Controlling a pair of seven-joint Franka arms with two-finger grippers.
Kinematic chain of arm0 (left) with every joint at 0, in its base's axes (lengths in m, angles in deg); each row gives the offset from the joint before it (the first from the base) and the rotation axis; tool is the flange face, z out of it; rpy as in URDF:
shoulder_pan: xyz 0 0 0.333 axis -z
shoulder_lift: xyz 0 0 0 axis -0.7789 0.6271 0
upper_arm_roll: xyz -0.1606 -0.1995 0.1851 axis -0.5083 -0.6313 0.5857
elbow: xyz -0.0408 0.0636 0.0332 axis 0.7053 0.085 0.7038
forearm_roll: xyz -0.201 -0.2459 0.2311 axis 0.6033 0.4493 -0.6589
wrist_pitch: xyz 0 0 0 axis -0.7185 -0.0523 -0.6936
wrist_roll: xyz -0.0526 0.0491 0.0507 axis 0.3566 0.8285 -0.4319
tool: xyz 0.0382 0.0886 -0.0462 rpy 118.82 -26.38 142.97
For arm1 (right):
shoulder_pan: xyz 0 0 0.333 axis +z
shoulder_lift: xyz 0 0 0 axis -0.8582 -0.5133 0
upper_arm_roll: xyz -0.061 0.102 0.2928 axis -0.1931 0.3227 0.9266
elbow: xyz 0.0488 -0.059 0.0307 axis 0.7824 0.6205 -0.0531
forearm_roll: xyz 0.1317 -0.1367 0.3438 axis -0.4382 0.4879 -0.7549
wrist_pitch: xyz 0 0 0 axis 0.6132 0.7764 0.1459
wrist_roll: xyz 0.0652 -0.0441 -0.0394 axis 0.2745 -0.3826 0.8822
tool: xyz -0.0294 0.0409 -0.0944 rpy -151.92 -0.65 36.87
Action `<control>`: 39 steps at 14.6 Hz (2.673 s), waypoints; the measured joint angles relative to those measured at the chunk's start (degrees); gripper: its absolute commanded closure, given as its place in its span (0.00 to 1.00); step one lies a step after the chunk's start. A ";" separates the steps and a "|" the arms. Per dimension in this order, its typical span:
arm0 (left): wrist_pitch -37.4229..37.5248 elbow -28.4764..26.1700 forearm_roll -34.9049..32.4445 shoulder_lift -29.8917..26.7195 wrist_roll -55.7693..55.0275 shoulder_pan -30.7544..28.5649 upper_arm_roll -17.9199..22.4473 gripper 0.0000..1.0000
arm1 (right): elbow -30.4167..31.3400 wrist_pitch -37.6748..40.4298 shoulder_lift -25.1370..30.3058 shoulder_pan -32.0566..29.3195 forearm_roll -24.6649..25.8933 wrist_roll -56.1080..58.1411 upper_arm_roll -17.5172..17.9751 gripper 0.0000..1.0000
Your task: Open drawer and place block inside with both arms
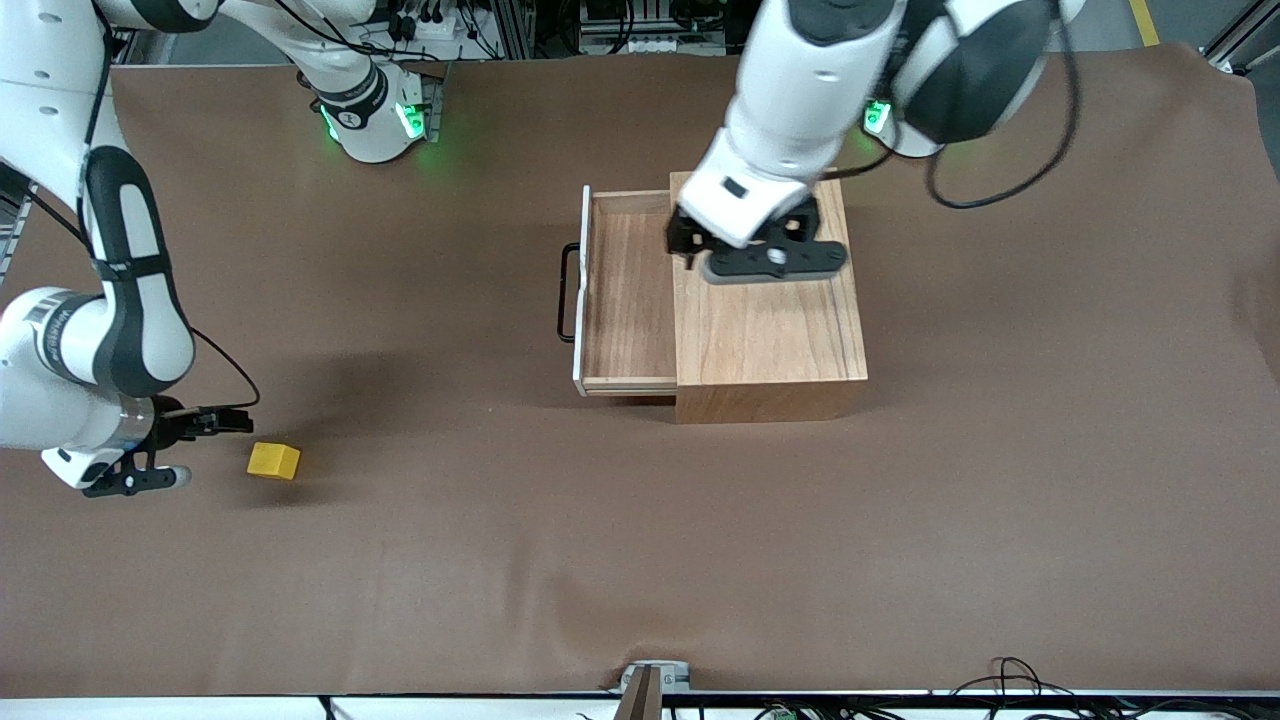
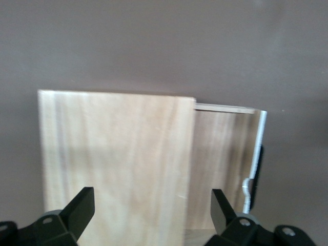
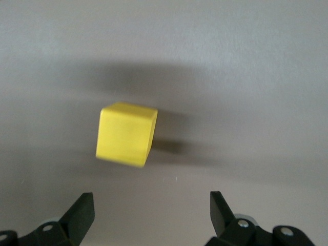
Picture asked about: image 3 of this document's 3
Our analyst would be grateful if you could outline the yellow wooden block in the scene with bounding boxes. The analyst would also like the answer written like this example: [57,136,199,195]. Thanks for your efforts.
[95,101,158,169]

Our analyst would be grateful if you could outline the brown table cloth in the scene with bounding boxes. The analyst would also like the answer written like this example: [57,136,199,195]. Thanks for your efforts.
[0,0,328,246]

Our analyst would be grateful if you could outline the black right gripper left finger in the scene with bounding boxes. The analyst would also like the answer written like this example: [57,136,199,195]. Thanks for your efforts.
[0,192,96,246]

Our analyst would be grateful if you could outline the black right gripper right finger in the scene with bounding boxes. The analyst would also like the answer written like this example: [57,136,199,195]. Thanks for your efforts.
[206,191,313,246]

